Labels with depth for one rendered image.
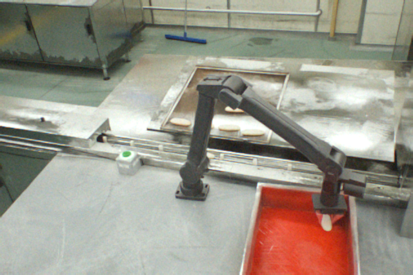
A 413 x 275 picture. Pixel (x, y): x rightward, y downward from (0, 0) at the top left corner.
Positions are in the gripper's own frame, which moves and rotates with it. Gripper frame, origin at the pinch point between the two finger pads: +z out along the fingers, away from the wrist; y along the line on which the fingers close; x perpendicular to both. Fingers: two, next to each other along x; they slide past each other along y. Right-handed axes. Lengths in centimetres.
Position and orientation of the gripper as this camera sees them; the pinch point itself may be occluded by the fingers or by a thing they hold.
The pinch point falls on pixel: (326, 221)
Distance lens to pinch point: 143.8
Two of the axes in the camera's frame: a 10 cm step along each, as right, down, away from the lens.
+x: 0.7, -5.7, 8.2
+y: 10.0, -0.1, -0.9
